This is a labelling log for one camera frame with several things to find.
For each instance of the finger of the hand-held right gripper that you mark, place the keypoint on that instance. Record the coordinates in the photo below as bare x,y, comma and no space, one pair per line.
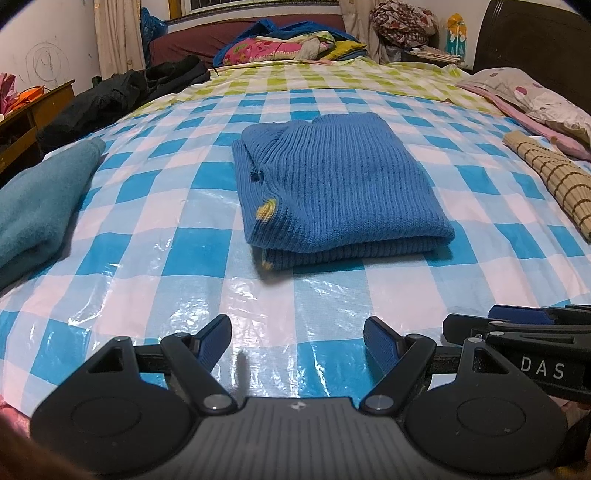
466,327
521,315

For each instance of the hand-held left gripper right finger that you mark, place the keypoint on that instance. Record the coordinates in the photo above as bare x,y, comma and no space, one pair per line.
381,344

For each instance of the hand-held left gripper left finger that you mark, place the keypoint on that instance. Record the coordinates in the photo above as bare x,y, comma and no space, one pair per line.
213,339

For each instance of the blue ribbed knit sweater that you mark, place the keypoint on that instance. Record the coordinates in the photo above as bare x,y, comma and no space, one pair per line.
341,184

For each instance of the blue checked plastic sheet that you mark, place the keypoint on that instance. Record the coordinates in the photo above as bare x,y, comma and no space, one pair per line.
184,258

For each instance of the rolled bamboo mat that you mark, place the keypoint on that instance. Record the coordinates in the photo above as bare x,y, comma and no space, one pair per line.
554,175

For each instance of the spotted pillow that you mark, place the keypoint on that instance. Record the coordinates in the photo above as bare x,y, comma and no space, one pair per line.
549,134

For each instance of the teal fleece cloth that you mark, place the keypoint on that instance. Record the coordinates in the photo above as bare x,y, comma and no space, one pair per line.
37,203

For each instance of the dotted white pillow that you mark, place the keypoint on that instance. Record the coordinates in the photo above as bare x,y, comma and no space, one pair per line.
531,90

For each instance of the black jacket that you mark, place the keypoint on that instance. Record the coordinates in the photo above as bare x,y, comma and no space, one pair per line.
115,97

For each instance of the green checked bedsheet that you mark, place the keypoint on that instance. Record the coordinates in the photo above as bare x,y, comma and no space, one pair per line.
323,76

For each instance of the stack of papers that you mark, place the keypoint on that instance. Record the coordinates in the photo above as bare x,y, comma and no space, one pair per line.
434,54

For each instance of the dark wooden headboard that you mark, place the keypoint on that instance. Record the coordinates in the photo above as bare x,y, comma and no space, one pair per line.
531,37

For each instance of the wooden cabinet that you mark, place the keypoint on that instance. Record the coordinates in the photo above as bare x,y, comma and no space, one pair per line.
32,115

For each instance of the pink floral quilt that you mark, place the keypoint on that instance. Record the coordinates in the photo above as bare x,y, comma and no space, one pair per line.
258,50

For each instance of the yellow green blanket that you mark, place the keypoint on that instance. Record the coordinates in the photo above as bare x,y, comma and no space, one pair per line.
344,48

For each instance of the maroon sofa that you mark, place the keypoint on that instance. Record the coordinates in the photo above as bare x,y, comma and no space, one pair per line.
184,41

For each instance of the orange plastic object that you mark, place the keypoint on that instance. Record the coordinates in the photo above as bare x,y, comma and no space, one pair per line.
30,93

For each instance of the brown patterned cloth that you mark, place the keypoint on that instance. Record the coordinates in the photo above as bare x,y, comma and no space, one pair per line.
404,21

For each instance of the beige curtain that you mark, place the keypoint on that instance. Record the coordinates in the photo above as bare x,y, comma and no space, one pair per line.
358,23
117,37

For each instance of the blue mesh bag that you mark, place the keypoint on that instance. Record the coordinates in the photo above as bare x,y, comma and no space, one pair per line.
151,27

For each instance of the pink floral cloth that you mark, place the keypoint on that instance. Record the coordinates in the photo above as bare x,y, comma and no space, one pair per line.
5,92

